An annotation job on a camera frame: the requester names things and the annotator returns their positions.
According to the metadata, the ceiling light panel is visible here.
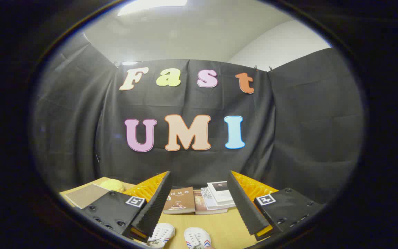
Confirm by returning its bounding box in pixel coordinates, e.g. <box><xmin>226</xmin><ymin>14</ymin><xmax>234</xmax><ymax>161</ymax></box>
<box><xmin>117</xmin><ymin>0</ymin><xmax>188</xmax><ymax>17</ymax></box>

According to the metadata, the black backdrop cloth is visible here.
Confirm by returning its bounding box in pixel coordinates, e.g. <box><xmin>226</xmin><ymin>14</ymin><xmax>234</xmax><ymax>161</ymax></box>
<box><xmin>31</xmin><ymin>33</ymin><xmax>364</xmax><ymax>204</ymax></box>

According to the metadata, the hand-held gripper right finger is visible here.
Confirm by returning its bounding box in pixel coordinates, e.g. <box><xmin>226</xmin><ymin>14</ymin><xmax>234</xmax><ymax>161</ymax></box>
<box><xmin>227</xmin><ymin>170</ymin><xmax>325</xmax><ymax>241</ymax></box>

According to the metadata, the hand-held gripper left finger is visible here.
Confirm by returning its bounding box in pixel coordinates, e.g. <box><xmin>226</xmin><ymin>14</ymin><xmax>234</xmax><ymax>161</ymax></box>
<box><xmin>82</xmin><ymin>170</ymin><xmax>172</xmax><ymax>242</ymax></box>

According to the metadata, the white patterned book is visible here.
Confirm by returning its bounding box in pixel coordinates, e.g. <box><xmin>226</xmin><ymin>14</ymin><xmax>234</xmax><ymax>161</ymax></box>
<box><xmin>201</xmin><ymin>187</ymin><xmax>236</xmax><ymax>210</ymax></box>

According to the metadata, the beige fabric storage box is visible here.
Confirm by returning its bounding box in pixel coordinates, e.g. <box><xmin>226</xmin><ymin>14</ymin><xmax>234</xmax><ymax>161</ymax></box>
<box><xmin>65</xmin><ymin>184</ymin><xmax>110</xmax><ymax>209</ymax></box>

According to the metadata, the plain brown book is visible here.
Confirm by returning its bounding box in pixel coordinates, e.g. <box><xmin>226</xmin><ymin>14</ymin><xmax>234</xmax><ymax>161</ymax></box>
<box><xmin>194</xmin><ymin>190</ymin><xmax>228</xmax><ymax>215</ymax></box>

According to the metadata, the brown illustrated book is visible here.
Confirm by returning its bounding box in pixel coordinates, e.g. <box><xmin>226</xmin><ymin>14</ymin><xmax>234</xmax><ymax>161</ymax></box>
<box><xmin>163</xmin><ymin>187</ymin><xmax>196</xmax><ymax>214</ymax></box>

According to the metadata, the yellow plush toy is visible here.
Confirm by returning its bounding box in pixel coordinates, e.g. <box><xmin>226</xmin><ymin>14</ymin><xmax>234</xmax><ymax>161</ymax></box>
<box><xmin>99</xmin><ymin>179</ymin><xmax>125</xmax><ymax>193</ymax></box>

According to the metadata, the white canvas shoe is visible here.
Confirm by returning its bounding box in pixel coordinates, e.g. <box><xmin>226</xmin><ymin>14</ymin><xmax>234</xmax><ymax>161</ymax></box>
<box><xmin>146</xmin><ymin>223</ymin><xmax>176</xmax><ymax>248</ymax></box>
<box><xmin>184</xmin><ymin>227</ymin><xmax>212</xmax><ymax>249</ymax></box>

